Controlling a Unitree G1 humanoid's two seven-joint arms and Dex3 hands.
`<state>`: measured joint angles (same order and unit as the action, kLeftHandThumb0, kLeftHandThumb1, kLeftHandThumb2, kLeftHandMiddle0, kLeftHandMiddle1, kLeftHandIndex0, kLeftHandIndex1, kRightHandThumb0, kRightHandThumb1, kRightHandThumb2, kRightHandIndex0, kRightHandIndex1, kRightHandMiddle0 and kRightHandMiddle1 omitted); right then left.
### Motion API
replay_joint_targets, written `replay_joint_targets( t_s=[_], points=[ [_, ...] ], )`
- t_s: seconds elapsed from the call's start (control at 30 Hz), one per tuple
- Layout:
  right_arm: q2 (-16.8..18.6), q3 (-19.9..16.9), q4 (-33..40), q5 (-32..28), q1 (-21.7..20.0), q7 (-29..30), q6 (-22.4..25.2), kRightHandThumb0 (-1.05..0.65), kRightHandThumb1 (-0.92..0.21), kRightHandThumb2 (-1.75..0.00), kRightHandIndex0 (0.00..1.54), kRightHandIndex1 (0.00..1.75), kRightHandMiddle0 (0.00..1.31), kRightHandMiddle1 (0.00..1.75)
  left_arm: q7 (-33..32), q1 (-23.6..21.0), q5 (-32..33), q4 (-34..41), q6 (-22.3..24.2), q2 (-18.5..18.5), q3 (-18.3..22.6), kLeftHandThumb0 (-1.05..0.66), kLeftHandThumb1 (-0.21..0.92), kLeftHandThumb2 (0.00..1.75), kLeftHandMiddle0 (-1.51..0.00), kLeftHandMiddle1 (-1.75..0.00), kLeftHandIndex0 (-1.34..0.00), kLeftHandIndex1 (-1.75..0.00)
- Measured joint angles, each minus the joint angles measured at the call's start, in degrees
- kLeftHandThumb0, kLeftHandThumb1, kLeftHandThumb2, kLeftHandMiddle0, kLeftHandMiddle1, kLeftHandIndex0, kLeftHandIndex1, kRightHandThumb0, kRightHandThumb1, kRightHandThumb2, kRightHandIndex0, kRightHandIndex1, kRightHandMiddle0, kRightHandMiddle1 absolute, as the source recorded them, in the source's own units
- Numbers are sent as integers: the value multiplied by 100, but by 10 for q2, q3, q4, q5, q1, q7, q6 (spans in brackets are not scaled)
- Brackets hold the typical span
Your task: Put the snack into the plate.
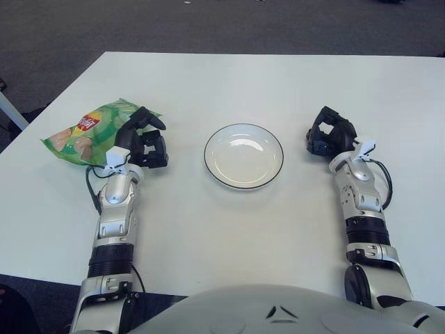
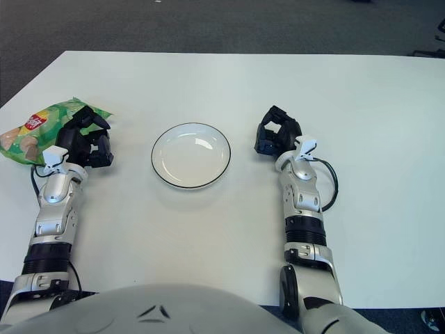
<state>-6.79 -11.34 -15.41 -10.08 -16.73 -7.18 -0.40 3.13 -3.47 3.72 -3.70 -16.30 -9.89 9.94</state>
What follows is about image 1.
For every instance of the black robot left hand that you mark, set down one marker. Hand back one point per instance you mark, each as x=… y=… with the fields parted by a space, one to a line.
x=153 y=153

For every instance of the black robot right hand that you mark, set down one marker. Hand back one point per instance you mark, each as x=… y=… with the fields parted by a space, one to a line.
x=342 y=135

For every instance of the green potato chips bag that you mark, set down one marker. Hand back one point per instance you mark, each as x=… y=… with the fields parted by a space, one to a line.
x=87 y=139

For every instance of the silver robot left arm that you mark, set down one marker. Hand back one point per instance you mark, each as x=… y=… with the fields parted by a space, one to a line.
x=114 y=195

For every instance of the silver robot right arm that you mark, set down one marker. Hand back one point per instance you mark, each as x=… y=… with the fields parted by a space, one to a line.
x=361 y=195

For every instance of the white plate with black rim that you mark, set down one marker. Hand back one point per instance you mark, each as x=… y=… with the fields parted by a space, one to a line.
x=243 y=156

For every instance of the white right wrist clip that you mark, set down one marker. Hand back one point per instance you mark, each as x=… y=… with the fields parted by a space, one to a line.
x=365 y=148

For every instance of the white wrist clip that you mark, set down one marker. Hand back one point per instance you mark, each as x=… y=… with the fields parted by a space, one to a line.
x=116 y=154
x=365 y=148

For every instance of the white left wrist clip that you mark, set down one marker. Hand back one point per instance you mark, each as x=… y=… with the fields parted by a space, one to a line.
x=116 y=154

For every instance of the white desk leg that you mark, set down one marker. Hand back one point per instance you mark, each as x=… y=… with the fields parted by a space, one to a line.
x=10 y=111

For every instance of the grey robot torso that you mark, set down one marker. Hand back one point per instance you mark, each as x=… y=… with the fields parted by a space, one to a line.
x=243 y=313

